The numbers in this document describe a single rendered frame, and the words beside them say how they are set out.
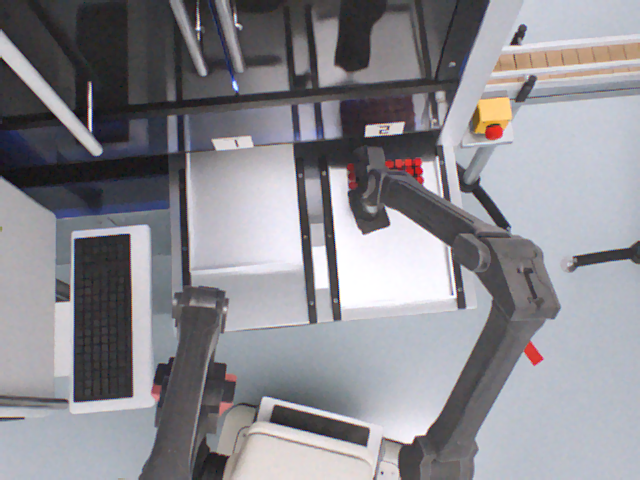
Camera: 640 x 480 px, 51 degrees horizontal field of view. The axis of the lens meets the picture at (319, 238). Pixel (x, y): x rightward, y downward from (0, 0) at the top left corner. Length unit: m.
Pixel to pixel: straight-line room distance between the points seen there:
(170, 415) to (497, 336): 0.45
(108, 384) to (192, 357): 0.71
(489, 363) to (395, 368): 1.45
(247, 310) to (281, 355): 0.88
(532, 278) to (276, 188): 0.83
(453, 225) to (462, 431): 0.31
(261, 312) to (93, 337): 0.41
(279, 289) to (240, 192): 0.26
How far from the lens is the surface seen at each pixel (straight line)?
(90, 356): 1.68
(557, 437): 2.52
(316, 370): 2.40
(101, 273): 1.70
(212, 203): 1.62
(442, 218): 1.07
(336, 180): 1.61
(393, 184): 1.21
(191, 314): 1.03
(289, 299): 1.54
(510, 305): 0.91
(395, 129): 1.52
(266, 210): 1.60
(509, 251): 0.95
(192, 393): 0.93
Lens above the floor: 2.40
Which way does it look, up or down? 75 degrees down
